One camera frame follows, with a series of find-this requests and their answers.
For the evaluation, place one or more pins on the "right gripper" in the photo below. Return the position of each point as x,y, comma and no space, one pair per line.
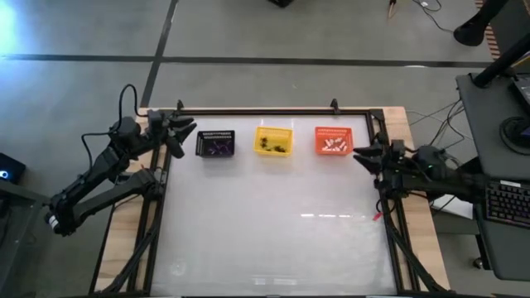
391,163

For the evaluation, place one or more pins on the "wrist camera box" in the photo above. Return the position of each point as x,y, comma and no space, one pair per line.
382,182
175,149

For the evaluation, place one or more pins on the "black plastic basket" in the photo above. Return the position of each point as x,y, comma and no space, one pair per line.
200,142

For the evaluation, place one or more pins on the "yellow plastic basket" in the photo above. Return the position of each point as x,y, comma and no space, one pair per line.
273,133

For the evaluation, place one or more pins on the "black backlit keyboard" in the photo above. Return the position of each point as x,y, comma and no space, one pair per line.
507,203

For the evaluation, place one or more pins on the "black box with blue light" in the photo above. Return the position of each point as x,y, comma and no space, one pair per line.
10,167

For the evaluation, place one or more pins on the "grey side table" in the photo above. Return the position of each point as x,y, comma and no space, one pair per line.
25,248

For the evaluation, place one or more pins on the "black diagonal stand pole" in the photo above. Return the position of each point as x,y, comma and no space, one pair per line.
497,66

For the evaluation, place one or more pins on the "person's foot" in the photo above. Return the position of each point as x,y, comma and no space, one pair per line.
472,31

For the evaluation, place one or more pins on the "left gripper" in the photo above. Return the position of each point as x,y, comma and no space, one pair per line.
159,126

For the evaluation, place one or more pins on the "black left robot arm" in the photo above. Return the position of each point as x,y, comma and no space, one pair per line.
99,178

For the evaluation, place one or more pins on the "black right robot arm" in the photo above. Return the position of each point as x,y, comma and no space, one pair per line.
447,182

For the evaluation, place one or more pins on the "black laptop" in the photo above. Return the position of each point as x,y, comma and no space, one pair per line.
522,91

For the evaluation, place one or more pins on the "black desk leg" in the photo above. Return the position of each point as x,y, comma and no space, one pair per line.
470,163

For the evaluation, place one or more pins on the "round black monitor base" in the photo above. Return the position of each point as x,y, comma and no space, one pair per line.
515,132

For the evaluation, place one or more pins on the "red striped mat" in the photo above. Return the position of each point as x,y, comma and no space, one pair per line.
492,43

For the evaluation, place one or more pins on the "white paper sheet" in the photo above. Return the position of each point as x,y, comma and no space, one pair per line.
455,209

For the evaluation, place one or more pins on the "black metal table frame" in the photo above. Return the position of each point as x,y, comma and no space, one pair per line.
269,112

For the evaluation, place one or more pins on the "orange plastic basket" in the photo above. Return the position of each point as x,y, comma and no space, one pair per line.
333,131

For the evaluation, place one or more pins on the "black desk caster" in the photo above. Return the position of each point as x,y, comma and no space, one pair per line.
479,263

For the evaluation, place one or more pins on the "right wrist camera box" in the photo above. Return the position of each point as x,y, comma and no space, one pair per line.
382,182

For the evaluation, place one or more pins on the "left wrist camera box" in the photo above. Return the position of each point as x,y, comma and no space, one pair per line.
175,149

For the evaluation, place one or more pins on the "dark grey desk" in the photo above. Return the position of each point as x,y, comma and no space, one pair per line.
484,124

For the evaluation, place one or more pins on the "black frame clamp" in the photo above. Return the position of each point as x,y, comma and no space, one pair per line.
180,105
334,105

